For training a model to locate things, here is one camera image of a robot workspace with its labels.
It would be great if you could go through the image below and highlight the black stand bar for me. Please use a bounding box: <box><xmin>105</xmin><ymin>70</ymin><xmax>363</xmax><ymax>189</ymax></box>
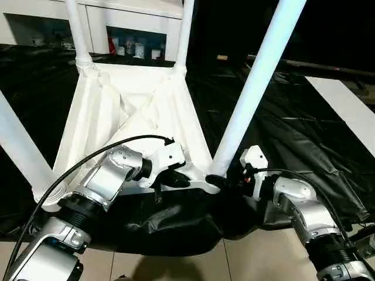
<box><xmin>350</xmin><ymin>227</ymin><xmax>375</xmax><ymax>244</ymax></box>

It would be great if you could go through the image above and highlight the white plastic table top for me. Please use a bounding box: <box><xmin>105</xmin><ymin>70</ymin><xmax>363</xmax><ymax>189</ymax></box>
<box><xmin>33</xmin><ymin>63</ymin><xmax>228</xmax><ymax>213</ymax></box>

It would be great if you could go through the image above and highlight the black plastic mat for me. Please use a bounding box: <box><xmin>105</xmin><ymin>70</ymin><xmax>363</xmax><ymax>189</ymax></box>
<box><xmin>0</xmin><ymin>43</ymin><xmax>375</xmax><ymax>258</ymax></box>

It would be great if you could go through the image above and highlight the white board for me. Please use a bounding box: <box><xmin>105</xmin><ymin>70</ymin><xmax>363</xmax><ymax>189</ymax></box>
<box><xmin>304</xmin><ymin>75</ymin><xmax>375</xmax><ymax>138</ymax></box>

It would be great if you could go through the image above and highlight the white plastic table leg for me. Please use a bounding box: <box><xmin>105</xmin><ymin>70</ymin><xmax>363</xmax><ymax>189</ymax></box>
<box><xmin>64</xmin><ymin>0</ymin><xmax>96</xmax><ymax>74</ymax></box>
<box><xmin>0</xmin><ymin>90</ymin><xmax>67</xmax><ymax>203</ymax></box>
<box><xmin>211</xmin><ymin>0</ymin><xmax>308</xmax><ymax>178</ymax></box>
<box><xmin>172</xmin><ymin>0</ymin><xmax>196</xmax><ymax>76</ymax></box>

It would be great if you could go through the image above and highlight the white cabinet with glass doors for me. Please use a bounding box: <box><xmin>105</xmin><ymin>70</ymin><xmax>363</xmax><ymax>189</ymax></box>
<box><xmin>0</xmin><ymin>0</ymin><xmax>184</xmax><ymax>62</ymax></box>

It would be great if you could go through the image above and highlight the dark cabinet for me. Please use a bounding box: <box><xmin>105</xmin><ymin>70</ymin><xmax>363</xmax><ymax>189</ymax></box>
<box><xmin>183</xmin><ymin>0</ymin><xmax>375</xmax><ymax>64</ymax></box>

